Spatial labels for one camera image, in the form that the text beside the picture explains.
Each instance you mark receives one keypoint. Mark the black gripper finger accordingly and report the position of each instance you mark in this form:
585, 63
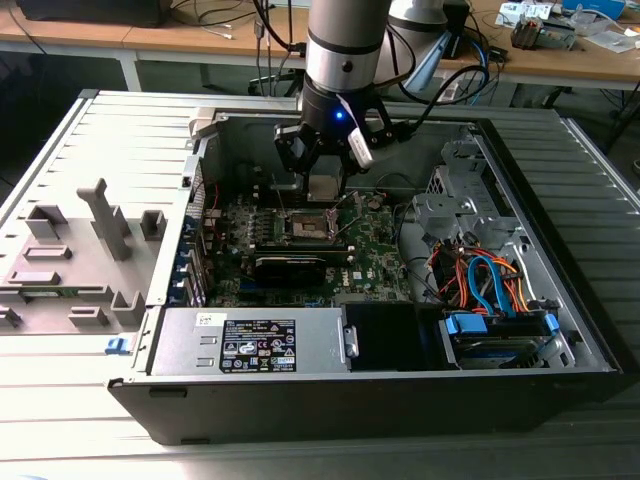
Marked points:
287, 150
345, 180

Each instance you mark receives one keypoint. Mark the silver CPU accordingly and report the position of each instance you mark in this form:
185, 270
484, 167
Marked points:
325, 189

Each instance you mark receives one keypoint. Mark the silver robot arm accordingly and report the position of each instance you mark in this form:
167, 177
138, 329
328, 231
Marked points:
345, 30

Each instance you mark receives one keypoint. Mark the CPU socket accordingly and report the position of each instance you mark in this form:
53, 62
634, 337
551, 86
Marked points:
307, 227

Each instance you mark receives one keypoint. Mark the metal CPU cooler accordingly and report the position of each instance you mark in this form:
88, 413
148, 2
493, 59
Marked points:
524, 32

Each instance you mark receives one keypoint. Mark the round coin battery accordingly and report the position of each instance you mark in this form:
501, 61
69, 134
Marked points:
376, 202

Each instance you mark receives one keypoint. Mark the green motherboard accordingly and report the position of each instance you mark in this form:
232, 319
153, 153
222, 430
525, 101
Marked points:
372, 245

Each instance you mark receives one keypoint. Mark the black graphics card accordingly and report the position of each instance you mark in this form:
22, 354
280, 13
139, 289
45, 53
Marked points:
290, 274

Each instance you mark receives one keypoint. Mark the black speaker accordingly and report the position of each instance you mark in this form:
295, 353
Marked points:
457, 35

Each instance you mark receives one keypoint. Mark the black plastic fan shroud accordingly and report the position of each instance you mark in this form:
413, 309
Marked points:
380, 340

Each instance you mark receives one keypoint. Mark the hard disk in blue carrier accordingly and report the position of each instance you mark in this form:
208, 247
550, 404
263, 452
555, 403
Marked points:
465, 322

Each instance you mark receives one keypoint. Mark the grey power supply unit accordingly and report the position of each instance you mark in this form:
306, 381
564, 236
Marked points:
175, 345

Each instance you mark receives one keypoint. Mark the grey parts rack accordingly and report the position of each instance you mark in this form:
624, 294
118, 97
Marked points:
85, 250

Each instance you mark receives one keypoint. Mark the white paper cards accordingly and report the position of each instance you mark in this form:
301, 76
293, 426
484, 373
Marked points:
525, 9

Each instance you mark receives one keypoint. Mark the black PC case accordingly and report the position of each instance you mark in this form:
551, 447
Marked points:
350, 410

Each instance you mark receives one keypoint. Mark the black box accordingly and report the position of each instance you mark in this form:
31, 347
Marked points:
90, 12

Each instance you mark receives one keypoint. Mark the wooden desk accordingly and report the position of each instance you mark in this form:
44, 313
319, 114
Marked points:
75, 35

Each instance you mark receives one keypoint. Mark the silver metal drive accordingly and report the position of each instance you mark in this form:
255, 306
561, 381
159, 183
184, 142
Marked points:
557, 35

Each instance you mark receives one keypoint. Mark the blue plastic clip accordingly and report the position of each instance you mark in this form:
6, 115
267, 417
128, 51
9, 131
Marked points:
117, 346

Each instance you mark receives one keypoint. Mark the green RAM stick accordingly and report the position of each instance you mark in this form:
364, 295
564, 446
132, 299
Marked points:
50, 294

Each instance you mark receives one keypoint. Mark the blue cardboard box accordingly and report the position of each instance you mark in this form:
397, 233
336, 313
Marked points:
592, 6

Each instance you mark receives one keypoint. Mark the clear plastic bag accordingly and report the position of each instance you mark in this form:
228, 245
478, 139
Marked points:
612, 40

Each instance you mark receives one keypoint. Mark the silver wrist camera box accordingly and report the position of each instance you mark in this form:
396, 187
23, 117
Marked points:
360, 150

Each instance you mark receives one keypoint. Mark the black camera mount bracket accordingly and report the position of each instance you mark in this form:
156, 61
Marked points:
385, 132

